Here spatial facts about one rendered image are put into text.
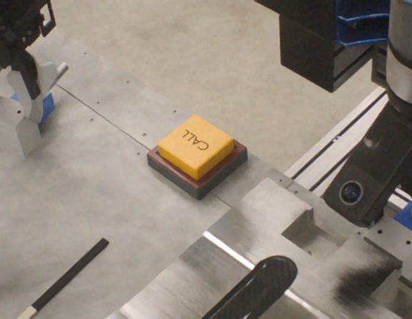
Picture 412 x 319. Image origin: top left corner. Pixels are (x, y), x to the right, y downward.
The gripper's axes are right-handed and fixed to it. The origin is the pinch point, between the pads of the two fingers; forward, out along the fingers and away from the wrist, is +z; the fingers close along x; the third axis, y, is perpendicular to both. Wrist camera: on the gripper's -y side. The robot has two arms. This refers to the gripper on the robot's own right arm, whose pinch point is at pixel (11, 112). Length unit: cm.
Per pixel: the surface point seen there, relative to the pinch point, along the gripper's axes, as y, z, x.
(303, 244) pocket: -4.1, -1.7, -38.7
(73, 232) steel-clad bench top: -9.0, 4.6, -13.8
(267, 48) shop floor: 105, 85, 21
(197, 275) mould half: -12.8, -4.0, -32.1
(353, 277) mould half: -7.4, -4.3, -45.3
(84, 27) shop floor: 93, 85, 69
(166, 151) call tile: 3.0, 1.2, -19.1
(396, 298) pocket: -6.2, -1.6, -49.2
